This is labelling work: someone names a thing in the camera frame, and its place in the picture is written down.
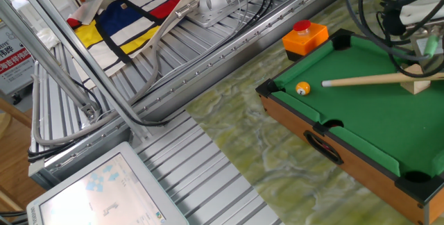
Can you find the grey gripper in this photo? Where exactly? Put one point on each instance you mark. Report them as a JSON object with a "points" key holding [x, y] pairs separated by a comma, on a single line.
{"points": [[433, 49]]}

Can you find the wooden pool cue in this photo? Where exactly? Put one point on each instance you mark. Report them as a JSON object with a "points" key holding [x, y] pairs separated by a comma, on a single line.
{"points": [[364, 80]]}

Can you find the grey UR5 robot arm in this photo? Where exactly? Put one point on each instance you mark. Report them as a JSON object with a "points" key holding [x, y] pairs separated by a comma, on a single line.
{"points": [[416, 6]]}

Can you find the mini green pool table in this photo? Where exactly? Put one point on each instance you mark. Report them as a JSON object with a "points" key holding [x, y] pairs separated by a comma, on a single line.
{"points": [[360, 114]]}

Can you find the yellow pool ball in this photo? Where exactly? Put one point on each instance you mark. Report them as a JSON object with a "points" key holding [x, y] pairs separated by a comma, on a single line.
{"points": [[302, 88]]}

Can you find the light wooden cube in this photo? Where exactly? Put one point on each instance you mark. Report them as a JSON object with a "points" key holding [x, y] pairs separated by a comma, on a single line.
{"points": [[414, 88]]}

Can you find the orange emergency stop button box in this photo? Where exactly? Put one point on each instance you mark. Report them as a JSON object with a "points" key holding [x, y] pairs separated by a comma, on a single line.
{"points": [[305, 41]]}

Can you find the colour block tote bag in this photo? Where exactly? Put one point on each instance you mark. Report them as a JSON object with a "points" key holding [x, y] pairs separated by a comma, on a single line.
{"points": [[118, 16]]}

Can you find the white teach pendant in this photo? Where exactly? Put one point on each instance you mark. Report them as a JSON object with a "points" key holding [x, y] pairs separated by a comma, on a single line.
{"points": [[104, 190]]}

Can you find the white crumpled cloth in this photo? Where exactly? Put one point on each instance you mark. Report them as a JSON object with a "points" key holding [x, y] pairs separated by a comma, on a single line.
{"points": [[48, 37]]}

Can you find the white sign red text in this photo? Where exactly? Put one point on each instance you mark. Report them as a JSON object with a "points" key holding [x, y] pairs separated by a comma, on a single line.
{"points": [[14, 62]]}

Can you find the aluminium frame profile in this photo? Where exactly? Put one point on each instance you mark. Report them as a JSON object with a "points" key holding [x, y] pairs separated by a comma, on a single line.
{"points": [[86, 58]]}

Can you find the aluminium frame brace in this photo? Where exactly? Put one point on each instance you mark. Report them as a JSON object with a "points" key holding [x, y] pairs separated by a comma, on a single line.
{"points": [[45, 58]]}

